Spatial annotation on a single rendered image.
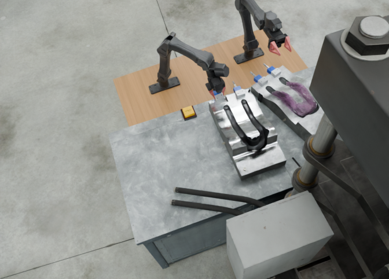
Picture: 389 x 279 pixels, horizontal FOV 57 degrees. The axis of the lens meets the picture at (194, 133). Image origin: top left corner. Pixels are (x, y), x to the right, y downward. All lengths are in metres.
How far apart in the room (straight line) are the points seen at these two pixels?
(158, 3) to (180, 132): 2.36
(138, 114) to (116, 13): 2.15
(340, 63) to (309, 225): 0.56
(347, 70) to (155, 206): 1.35
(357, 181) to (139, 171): 1.22
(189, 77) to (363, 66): 1.65
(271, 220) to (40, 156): 2.48
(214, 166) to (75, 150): 1.55
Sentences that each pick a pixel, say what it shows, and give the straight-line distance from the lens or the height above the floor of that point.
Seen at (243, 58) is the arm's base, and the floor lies 0.81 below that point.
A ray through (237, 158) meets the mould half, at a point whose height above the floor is 0.86.
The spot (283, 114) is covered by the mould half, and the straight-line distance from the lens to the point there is 2.12.
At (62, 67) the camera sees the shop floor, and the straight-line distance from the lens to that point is 3.87.
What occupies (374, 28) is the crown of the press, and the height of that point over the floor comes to 2.06.
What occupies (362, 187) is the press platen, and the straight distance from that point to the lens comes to 1.22.
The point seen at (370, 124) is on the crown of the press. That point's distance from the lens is 0.84.
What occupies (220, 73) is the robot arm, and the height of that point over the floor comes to 1.14.
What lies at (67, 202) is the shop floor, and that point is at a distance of 3.04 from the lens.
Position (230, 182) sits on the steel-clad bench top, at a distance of 1.97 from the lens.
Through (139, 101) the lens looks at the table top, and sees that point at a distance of 2.31.
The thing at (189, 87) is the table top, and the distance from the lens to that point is 2.32.
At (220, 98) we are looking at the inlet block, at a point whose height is 0.95.
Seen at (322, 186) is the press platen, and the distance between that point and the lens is 1.47.
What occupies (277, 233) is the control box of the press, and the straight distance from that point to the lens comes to 1.19.
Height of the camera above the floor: 2.60
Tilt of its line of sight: 58 degrees down
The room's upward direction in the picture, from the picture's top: 9 degrees counter-clockwise
